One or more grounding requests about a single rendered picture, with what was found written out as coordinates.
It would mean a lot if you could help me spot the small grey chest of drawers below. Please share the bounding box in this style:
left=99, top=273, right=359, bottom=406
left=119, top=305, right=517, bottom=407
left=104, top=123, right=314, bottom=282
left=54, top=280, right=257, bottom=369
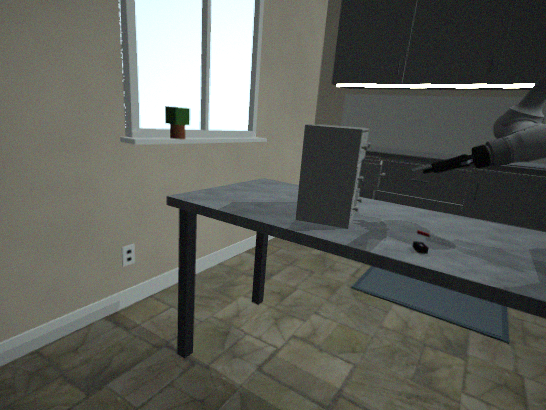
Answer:
left=296, top=125, right=365, bottom=229

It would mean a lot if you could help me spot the black nine-volt battery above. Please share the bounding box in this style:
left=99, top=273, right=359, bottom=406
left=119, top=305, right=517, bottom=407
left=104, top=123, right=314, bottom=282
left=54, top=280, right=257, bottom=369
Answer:
left=413, top=242, right=428, bottom=254

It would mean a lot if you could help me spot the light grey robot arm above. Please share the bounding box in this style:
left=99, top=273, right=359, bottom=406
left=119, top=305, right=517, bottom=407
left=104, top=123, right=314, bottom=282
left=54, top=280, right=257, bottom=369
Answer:
left=485, top=73, right=546, bottom=167

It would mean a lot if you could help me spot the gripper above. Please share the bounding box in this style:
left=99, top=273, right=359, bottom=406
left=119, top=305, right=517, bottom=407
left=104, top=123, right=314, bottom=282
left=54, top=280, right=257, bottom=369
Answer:
left=411, top=145, right=490, bottom=178

